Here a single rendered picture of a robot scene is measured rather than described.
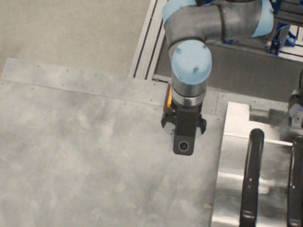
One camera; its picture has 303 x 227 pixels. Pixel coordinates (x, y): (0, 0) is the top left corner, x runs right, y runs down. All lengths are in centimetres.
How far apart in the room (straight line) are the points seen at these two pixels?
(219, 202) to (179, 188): 16
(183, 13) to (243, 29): 12
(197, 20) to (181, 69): 12
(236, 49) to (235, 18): 122
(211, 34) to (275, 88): 119
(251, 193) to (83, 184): 43
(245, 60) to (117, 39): 59
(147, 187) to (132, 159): 9
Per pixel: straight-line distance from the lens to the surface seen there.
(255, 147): 162
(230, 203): 153
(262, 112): 167
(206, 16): 130
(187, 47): 124
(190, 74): 122
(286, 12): 200
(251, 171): 160
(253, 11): 131
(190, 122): 138
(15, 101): 178
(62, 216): 164
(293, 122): 163
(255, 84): 246
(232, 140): 161
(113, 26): 281
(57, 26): 283
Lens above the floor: 237
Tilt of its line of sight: 66 degrees down
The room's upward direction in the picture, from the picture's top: straight up
